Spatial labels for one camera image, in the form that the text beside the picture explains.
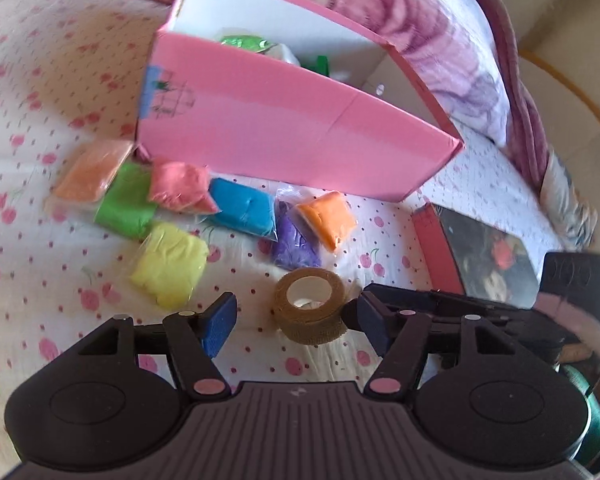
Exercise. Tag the blue clay packet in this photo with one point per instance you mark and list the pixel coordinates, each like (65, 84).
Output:
(244, 208)

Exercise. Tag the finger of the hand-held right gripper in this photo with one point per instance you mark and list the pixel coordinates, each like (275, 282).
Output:
(460, 299)

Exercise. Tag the brown tape roll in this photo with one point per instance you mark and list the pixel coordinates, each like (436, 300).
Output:
(307, 306)

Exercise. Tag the dark green plastic item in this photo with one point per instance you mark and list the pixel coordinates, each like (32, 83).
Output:
(320, 65)

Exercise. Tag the light orange clay packet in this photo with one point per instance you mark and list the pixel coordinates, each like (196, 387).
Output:
(93, 172)

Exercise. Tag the purple clay packet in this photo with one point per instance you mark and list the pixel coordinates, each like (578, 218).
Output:
(293, 247)

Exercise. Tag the cherry print bed sheet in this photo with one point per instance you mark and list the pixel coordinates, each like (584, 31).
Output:
(40, 110)

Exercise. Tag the yellow clay packet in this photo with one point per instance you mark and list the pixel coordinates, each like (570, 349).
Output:
(168, 264)

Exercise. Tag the shiny green foil packet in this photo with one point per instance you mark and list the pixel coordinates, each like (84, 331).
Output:
(241, 41)

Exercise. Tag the pink cardboard box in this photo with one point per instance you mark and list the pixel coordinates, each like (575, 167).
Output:
(300, 125)

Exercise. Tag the red-edged dark book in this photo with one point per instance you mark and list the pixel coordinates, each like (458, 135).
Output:
(480, 255)

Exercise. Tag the white packet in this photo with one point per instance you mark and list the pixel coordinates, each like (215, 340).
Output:
(286, 53)

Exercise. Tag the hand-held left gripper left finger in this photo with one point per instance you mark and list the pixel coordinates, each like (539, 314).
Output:
(219, 326)

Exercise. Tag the pink clay packet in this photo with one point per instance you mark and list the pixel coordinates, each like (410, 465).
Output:
(179, 186)

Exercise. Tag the bright orange clay packet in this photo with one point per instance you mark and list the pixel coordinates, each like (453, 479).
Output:
(328, 220)

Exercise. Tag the green clay packet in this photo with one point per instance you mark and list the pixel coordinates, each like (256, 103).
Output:
(125, 200)

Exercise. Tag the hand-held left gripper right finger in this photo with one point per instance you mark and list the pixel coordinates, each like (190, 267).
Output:
(374, 324)

